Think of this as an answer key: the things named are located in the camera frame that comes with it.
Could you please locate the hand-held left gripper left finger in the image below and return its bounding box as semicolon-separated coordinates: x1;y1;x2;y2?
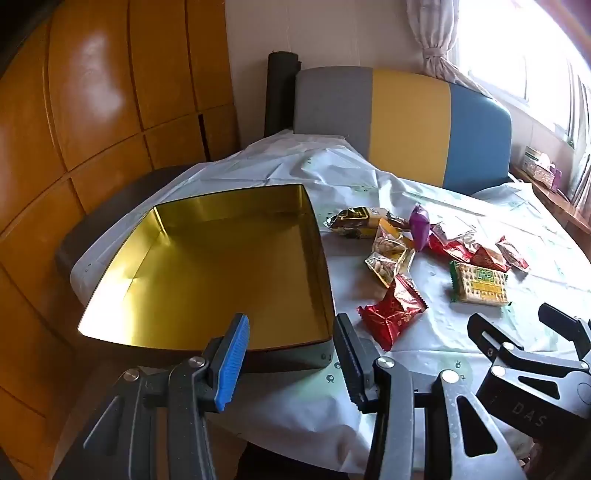
53;313;251;480

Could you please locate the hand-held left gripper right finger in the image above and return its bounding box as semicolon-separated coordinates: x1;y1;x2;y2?
332;313;527;480

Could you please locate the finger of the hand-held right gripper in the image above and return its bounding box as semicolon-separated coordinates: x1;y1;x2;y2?
538;302;591;365
467;313;591;393

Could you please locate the plain red snack packet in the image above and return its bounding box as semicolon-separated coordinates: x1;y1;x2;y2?
427;233;476;264

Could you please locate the gold tin box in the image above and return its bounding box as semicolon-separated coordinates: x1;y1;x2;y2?
78;184;335;374

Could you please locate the brown sesame cake packet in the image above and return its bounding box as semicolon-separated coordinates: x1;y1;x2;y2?
322;206;393;240

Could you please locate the green yellow cracker packet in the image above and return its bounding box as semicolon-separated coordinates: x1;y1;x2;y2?
449;260;511;306

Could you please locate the red gold-patterned snack packet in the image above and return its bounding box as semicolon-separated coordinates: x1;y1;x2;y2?
358;273;428;352

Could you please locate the red triangular snack packet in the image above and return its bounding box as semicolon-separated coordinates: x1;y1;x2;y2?
471;244;509;273

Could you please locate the clear red-edged snack packet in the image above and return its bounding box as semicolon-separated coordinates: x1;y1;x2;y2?
495;236;531;272

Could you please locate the clear peanut packet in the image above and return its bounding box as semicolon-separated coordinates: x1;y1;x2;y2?
372;231;416;261
365;251;416;289

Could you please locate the white silver snack packet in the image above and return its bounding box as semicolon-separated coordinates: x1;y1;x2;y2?
430;220;476;245

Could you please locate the wooden windowsill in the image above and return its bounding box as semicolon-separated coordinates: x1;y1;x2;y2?
508;161;591;241

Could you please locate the purple snack packet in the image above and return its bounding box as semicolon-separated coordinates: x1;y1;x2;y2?
409;204;432;252

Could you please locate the orange snack packet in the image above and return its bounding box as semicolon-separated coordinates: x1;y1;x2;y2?
379;217;411;241

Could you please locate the tissue box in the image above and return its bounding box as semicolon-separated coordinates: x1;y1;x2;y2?
521;147;563;190

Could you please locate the white cloud-print tablecloth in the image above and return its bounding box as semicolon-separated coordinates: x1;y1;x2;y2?
69;130;591;474

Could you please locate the grey yellow blue chair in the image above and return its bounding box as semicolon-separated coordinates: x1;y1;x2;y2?
292;66;513;195

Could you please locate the window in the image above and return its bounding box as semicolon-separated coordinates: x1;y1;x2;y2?
457;0;591;153

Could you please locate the black rolled mat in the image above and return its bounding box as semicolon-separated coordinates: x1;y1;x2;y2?
264;51;302;138

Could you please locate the white curtain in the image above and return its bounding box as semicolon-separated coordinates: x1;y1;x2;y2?
406;0;495;97

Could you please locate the wooden wardrobe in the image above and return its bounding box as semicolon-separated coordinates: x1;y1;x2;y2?
0;0;241;480

